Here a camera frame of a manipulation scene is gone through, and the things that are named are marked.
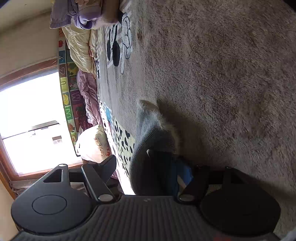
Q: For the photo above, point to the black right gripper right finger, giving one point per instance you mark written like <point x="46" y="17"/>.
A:
<point x="192" y="182"/>

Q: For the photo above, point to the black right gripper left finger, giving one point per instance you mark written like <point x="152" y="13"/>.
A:
<point x="94" y="176"/>

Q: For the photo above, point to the colourful alphabet foam mat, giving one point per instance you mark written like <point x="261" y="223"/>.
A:
<point x="71" y="97"/>

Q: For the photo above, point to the beige cartoon mouse blanket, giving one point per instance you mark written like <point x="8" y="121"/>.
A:
<point x="221" y="72"/>

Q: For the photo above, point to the brown framed window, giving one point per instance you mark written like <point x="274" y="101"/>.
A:
<point x="34" y="132"/>

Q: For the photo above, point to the grey knit sweater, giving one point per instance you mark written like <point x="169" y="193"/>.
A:
<point x="152" y="170"/>

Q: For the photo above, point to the purple crumpled quilt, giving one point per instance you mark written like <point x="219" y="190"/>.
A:
<point x="88" y="89"/>

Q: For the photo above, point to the cream yellow quilt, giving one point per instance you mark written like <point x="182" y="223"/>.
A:
<point x="82" y="46"/>

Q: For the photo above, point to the white plastic bag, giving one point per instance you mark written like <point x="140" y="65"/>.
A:
<point x="92" y="145"/>

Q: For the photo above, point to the lilac folded garment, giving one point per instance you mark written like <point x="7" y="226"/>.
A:
<point x="85" y="14"/>

